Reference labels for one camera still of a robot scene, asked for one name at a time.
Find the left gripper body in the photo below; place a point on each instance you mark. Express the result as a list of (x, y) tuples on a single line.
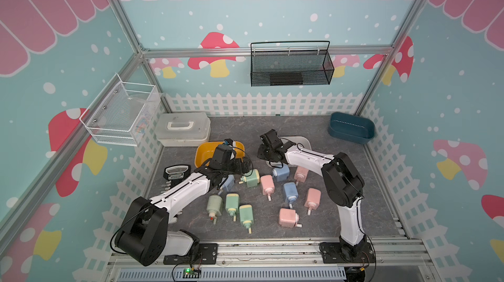
[(235, 167)]

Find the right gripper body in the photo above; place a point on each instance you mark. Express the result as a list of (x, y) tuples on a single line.
[(262, 153)]

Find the white storage box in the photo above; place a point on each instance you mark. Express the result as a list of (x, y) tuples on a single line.
[(302, 141)]

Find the yellow storage box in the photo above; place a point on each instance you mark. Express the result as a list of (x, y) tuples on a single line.
[(206, 150)]

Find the teal storage box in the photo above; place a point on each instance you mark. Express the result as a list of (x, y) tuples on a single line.
[(351, 128)]

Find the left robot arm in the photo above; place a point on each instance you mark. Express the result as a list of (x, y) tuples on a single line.
[(144, 233)]

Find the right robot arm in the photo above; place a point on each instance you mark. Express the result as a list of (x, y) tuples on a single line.
[(343, 183)]

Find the blue sharpener left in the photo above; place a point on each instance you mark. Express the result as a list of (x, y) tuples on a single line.
[(228, 183)]

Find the blue sharpener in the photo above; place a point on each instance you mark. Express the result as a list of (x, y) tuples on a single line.
[(280, 173), (290, 193), (228, 183)]

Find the blue sharpener upper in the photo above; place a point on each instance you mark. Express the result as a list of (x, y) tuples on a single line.
[(280, 173)]

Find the green sharpener upper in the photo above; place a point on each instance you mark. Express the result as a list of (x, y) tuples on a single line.
[(251, 179)]

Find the pink sharpener center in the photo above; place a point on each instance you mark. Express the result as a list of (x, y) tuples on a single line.
[(268, 187)]

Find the pink sharpener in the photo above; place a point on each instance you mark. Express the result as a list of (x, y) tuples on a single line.
[(312, 201), (268, 187), (288, 218), (300, 175)]

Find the pink sharpener upper right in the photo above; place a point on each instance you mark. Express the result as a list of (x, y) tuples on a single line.
[(300, 175)]

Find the green sharpener middle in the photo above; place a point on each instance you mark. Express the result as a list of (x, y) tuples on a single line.
[(232, 204)]

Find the pale green sharpener left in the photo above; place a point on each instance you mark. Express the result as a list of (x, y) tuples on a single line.
[(214, 207)]

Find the blue sharpener center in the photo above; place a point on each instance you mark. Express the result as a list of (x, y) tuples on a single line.
[(290, 193)]

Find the black tool rack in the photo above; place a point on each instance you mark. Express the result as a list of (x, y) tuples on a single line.
[(175, 177)]

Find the green sharpener bottom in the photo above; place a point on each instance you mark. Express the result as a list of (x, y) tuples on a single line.
[(246, 217)]

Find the translucent lidded case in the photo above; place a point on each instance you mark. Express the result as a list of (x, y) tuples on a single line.
[(183, 129)]

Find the pink sharpener bottom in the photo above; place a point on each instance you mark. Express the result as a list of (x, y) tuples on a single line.
[(288, 218)]

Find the green circuit board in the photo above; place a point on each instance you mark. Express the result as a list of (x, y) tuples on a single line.
[(192, 273)]

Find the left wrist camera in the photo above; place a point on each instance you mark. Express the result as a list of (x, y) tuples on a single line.
[(229, 142)]

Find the black wire mesh basket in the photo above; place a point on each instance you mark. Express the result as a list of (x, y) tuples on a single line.
[(291, 63)]

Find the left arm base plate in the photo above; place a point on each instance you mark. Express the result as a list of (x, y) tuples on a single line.
[(200, 253)]

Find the white wire mesh basket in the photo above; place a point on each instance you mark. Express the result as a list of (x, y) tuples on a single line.
[(122, 113)]

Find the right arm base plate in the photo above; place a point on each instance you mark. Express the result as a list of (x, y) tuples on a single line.
[(332, 253)]

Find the aluminium rail frame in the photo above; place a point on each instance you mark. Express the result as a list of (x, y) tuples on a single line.
[(397, 259)]

